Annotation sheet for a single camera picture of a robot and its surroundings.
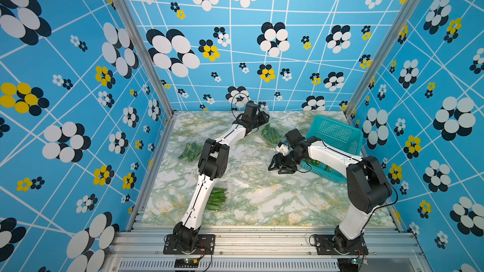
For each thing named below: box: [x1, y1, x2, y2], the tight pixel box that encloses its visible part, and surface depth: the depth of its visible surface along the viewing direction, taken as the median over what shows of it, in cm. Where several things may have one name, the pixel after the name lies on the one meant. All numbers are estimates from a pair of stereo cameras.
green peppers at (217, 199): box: [205, 187, 229, 211], surface depth 84 cm
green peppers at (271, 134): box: [262, 124, 281, 144], surface depth 107 cm
